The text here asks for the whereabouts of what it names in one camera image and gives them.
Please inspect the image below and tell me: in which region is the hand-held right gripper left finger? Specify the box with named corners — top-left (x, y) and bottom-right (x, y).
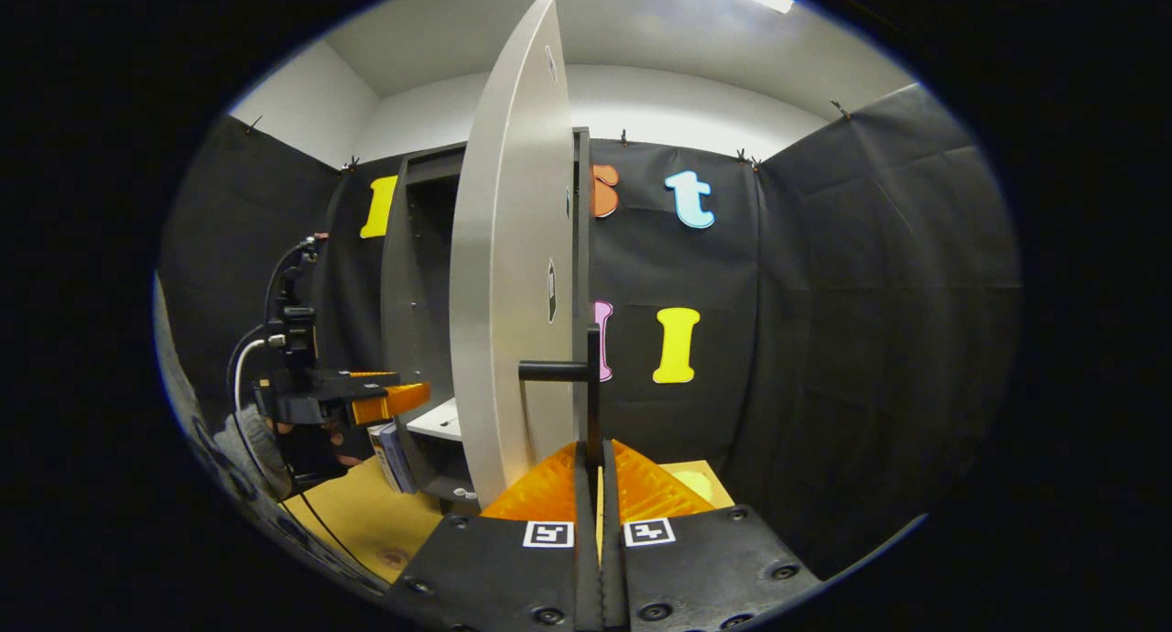
top-left (386, 440), bottom-right (602, 632)

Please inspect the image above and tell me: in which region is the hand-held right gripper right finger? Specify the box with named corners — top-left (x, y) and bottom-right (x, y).
top-left (600, 438), bottom-right (822, 632)

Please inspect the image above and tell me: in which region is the dark grey cabinet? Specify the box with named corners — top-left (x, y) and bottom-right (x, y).
top-left (378, 126), bottom-right (596, 514)

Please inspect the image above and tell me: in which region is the black door handle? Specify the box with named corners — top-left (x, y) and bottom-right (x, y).
top-left (518, 323), bottom-right (605, 468)

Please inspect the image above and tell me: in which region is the beige cabinet door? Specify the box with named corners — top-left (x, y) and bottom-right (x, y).
top-left (449, 0), bottom-right (578, 509)

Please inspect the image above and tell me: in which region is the light grey cabinet shelf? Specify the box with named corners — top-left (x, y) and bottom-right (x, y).
top-left (406, 396), bottom-right (464, 441)

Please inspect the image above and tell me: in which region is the dark book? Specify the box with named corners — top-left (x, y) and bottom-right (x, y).
top-left (367, 423), bottom-right (390, 491)

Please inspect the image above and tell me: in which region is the blue book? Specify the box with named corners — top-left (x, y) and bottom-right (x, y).
top-left (377, 420), bottom-right (422, 496)

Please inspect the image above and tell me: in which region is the person's grey patterned garment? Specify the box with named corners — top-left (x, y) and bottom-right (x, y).
top-left (151, 270), bottom-right (390, 605)

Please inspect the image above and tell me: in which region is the black backdrop cloth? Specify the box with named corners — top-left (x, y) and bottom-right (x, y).
top-left (157, 82), bottom-right (1025, 583)

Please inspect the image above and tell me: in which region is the black cable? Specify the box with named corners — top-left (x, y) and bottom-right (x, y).
top-left (263, 236), bottom-right (320, 326)

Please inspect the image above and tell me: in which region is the white cable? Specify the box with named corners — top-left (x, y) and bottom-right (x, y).
top-left (233, 337), bottom-right (278, 413)

